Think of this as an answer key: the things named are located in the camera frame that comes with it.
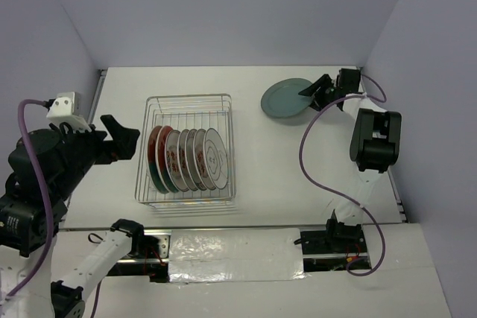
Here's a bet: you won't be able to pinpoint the silver foil covered panel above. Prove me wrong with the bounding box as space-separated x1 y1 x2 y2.
168 228 305 284

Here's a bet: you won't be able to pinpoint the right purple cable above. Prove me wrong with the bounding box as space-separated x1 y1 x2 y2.
300 74 387 278

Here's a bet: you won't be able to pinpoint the red teal wave plate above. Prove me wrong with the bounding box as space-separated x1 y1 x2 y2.
155 126 178 193
147 126 168 194

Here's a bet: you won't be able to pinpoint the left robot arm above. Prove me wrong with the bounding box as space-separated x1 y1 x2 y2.
1 115 146 317

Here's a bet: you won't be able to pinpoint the white bowl plate red characters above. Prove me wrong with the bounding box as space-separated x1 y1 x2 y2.
165 130 189 192

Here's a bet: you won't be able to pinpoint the white plate teal rim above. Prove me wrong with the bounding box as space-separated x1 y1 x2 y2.
186 129 206 191

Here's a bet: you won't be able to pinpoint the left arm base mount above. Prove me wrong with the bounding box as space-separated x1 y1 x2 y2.
107 219 170 283

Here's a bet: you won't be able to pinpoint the wire dish rack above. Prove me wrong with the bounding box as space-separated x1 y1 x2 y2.
135 94 236 208

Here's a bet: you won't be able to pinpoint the white plate grey line pattern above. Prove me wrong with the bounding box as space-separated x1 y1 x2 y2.
203 128 229 189

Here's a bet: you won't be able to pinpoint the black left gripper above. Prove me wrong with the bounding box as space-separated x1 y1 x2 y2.
52 112 141 197

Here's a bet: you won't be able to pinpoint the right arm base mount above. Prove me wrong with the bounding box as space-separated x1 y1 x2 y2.
294 213 371 273

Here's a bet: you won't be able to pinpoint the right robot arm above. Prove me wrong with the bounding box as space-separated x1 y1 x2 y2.
95 66 401 228

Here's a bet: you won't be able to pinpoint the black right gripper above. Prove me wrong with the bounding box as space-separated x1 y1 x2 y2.
299 73 342 112

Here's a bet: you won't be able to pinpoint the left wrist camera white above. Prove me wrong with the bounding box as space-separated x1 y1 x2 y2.
46 92 91 133

